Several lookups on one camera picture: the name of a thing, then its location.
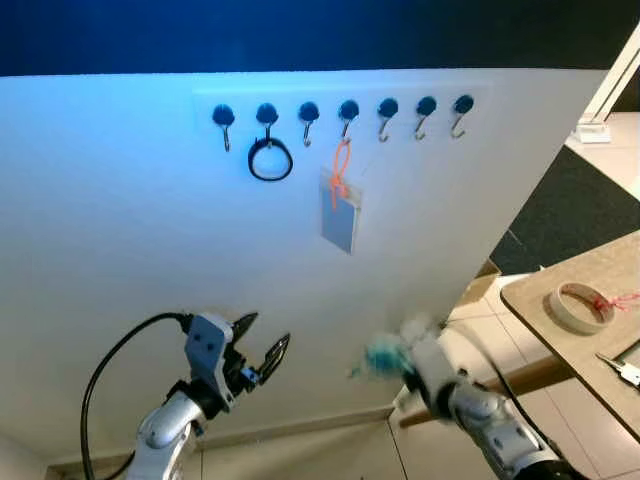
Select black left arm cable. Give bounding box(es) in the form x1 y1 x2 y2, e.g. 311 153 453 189
80 312 193 480

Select light wooden table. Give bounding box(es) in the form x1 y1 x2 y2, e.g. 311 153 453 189
500 232 640 441

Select silver keys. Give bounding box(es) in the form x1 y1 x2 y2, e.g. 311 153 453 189
596 350 640 389

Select brown cardboard box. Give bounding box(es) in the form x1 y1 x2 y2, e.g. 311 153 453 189
455 262 501 311

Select dark grey floor rug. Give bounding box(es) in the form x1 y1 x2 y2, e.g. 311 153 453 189
488 145 640 276

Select teal pompom keychain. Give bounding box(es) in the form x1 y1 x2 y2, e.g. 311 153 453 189
348 335 409 381

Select red string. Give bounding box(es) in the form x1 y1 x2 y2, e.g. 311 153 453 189
592 290 640 313

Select card holder with orange lanyard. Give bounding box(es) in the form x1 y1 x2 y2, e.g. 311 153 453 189
320 138 363 255

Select round wooden table leg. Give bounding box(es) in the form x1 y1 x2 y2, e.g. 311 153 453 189
398 355 576 429

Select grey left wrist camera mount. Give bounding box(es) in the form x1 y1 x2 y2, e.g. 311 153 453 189
183 312 236 411

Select black strap loop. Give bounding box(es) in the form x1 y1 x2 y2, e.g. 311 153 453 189
247 130 294 183

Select white floor stand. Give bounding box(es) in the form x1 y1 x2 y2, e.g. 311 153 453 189
575 22 640 144

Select black knob metal hook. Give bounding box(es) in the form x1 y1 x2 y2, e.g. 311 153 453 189
376 97 400 143
255 102 279 141
212 104 236 153
298 100 321 147
337 98 361 141
449 93 475 139
414 95 438 141

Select beige masking tape roll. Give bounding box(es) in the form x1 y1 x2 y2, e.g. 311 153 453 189
551 282 616 335

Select white wall hook rail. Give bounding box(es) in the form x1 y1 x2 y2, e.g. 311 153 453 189
192 87 491 133

